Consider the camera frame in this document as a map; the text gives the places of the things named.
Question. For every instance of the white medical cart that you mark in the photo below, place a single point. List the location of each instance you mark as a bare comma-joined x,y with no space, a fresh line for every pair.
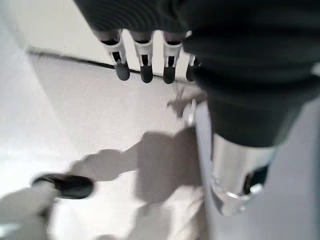
295,175

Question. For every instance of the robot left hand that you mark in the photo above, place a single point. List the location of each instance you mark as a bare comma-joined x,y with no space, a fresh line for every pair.
237,62

